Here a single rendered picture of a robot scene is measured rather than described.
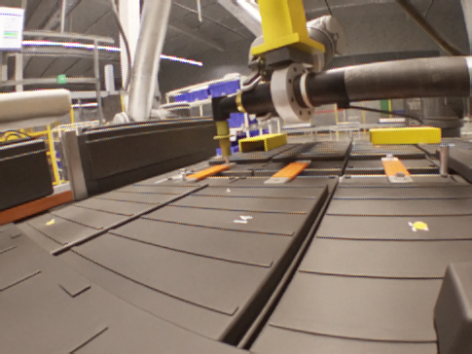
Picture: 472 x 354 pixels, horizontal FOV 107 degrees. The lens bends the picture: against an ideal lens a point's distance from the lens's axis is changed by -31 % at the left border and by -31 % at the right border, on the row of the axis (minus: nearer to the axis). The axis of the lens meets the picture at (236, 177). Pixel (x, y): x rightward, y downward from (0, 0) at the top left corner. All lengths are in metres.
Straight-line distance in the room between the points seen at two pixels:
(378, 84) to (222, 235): 0.24
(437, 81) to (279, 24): 0.22
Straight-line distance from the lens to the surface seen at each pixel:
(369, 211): 0.18
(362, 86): 0.31
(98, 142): 0.47
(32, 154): 0.42
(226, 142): 0.46
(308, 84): 0.34
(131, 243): 0.17
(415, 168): 0.37
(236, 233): 0.15
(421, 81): 0.30
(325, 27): 0.64
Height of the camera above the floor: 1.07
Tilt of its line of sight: 11 degrees down
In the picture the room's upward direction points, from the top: 7 degrees counter-clockwise
